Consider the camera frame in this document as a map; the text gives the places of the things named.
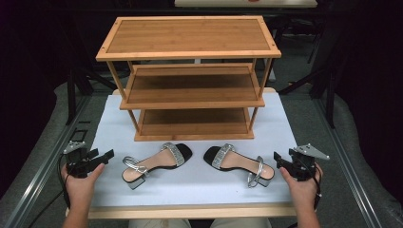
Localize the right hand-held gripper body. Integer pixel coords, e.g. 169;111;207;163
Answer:
288;143;331;182

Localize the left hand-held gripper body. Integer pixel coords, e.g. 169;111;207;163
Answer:
62;141;100;180

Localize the silver strap heeled sandal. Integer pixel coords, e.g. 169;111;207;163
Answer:
121;142;194;191
202;142;276;189

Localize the three-tier wooden shoe rack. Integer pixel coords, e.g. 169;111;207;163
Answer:
95;15;282;143

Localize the person's left hand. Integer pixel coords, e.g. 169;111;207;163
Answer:
60;162;106;212

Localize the person's right hand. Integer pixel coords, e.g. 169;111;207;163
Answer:
278;164;324;211

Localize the black metal stand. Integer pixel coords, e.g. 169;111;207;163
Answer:
278;47;338;130
64;63;119;126

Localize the light wooden table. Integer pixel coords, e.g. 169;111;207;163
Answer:
65;87;297;220

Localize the black cable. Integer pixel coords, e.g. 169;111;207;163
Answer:
286;162;323;228
28;153;71;228

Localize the aluminium rail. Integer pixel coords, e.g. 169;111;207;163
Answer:
312;96;383;228
2;94;93;228

